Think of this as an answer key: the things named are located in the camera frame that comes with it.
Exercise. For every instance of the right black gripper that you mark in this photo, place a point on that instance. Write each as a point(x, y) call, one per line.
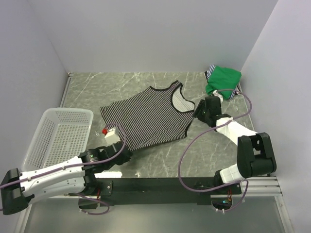
point(200, 107)

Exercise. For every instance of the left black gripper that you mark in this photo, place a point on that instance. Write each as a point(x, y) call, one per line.
point(126, 158)

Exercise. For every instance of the black white striped tank top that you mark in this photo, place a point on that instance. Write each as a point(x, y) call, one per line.
point(151, 117)

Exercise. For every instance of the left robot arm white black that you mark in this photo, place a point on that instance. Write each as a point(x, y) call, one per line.
point(75, 176)

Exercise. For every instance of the green folded tank top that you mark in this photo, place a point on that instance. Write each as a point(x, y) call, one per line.
point(222, 82)

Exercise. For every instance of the blue white striped folded top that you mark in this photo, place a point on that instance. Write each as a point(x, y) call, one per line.
point(211, 70)

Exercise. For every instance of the white plastic basket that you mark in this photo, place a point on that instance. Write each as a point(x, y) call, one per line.
point(61, 134)

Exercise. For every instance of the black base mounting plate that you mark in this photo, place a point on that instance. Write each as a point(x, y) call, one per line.
point(123, 191)

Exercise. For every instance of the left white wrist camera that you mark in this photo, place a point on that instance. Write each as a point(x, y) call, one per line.
point(111, 136)

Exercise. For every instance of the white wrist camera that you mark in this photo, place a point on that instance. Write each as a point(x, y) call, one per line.
point(217, 94)
point(111, 136)

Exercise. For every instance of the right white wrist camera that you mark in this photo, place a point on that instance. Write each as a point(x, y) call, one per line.
point(217, 94)

